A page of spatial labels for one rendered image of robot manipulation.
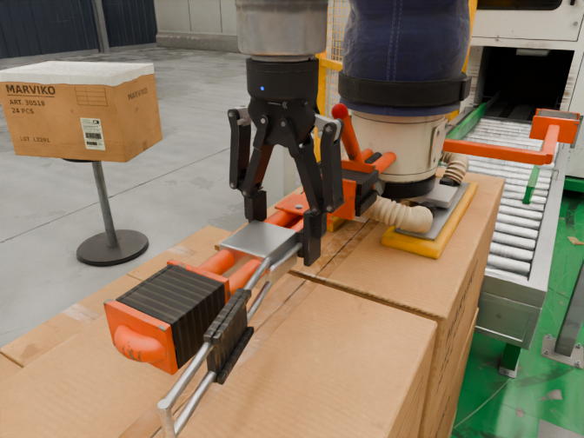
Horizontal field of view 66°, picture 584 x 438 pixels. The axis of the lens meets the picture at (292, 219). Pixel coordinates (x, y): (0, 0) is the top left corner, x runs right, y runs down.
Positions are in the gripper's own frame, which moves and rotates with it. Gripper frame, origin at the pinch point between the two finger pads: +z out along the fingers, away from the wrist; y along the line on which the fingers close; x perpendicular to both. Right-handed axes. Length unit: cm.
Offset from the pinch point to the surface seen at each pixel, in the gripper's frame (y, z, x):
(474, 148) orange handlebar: -13.2, -0.6, -45.1
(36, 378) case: 18.3, 13.0, 23.9
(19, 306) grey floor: 177, 107, -40
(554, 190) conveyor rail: -29, 48, -167
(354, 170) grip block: -0.2, -1.7, -19.9
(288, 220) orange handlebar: 1.4, 0.1, -3.2
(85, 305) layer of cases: 78, 53, -17
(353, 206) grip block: -3.4, 0.8, -12.8
